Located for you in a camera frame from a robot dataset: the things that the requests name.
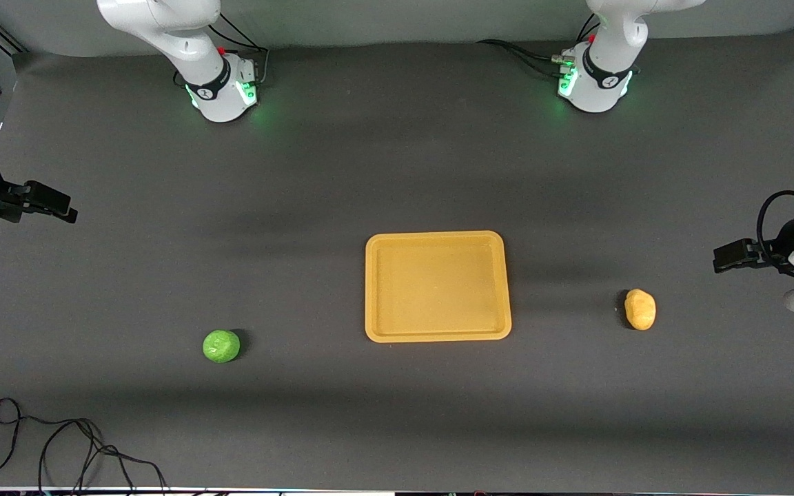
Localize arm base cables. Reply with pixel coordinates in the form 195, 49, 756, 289
173, 12, 271, 89
478, 12, 599, 73

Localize yellow plastic tray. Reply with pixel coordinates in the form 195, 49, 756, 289
365, 231, 513, 343

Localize green apple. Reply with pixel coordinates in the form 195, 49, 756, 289
203, 329, 241, 364

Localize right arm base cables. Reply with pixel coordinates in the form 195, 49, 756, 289
173, 12, 271, 89

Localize yellow potato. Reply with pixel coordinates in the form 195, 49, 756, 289
624, 289, 657, 331

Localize aluminium frame rail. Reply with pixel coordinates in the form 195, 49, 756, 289
0, 18, 27, 57

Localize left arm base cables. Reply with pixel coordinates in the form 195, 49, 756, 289
478, 12, 599, 73

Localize loose black cable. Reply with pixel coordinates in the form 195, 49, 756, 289
0, 397, 170, 493

